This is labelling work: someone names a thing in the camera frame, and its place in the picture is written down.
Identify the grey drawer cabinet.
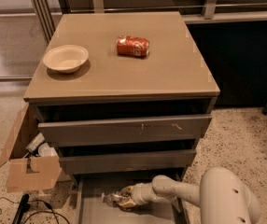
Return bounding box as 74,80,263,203
22,11,221,185

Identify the grey top drawer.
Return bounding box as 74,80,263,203
38,115,212,147

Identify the grey bottom drawer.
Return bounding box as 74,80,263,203
75,171,190,224

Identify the beige paper bowl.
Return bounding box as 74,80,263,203
43,45,89,74

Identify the white bottle in box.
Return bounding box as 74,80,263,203
26,133,45,153

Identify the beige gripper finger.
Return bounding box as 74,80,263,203
120,186,134,195
119,200,136,209

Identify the brown cardboard box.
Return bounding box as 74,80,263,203
0,105,62,192

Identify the grey drawer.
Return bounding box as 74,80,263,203
38,115,212,147
75,171,190,224
59,149,196,175

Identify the grey middle drawer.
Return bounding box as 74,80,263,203
59,149,196,175

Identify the thin black cable left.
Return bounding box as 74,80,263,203
0,197,71,224

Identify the crushed red soda can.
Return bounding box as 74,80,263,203
116,35,149,58

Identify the metal railing frame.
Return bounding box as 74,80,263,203
25,0,267,45

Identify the clear plastic water bottle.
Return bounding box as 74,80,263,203
102,191,129,206

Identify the white cup in box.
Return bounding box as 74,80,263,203
38,143,57,157

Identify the black power strip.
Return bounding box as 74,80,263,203
12,194,30,224

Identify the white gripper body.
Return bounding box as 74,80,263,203
131,183,154,205

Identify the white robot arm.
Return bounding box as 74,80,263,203
119,167,260,224

